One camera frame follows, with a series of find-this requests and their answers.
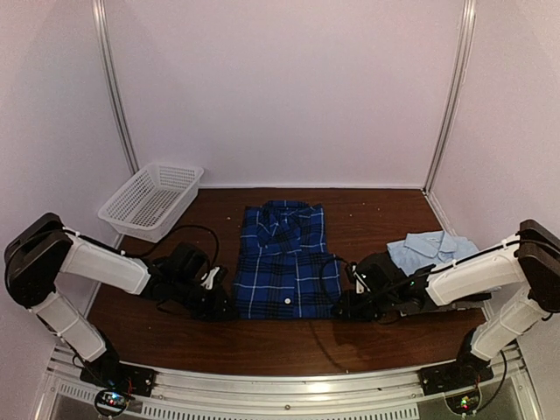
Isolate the left circuit board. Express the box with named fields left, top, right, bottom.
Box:
left=94, top=389, right=132, bottom=417

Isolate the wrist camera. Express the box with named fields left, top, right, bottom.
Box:
left=346, top=262, right=369, bottom=294
left=200, top=266, right=228, bottom=291

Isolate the light blue folded shirt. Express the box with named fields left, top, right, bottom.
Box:
left=387, top=231, right=479, bottom=276

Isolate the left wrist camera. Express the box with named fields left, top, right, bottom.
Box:
left=200, top=266, right=228, bottom=291

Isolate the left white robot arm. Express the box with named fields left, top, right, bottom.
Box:
left=3, top=213, right=237, bottom=389

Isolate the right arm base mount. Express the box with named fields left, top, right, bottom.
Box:
left=418, top=329, right=494, bottom=396

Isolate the right aluminium frame post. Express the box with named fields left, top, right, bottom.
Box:
left=423, top=0, right=477, bottom=197

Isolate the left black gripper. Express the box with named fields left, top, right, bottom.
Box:
left=171, top=276, right=239, bottom=323

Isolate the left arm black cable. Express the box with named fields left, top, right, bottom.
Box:
left=122, top=225, right=221, bottom=272

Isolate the circuit board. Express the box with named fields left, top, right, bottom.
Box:
left=445, top=390, right=481, bottom=417
left=94, top=389, right=132, bottom=417

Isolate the left aluminium frame post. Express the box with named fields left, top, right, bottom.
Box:
left=92, top=0, right=140, bottom=175

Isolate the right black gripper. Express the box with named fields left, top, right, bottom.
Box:
left=331, top=290, right=397, bottom=324

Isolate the white plastic mesh basket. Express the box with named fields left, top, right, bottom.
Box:
left=98, top=163, right=204, bottom=243

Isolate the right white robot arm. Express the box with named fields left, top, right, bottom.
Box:
left=332, top=219, right=559, bottom=387

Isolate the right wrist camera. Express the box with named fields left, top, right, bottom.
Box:
left=346, top=262, right=369, bottom=294

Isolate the blue plaid long sleeve shirt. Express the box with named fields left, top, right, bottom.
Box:
left=233, top=200, right=342, bottom=320

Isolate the aluminium frame post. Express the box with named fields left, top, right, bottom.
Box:
left=423, top=0, right=477, bottom=197
left=92, top=0, right=140, bottom=175

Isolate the right circuit board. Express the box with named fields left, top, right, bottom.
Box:
left=445, top=390, right=481, bottom=417

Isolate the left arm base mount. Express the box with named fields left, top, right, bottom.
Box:
left=76, top=342, right=156, bottom=397

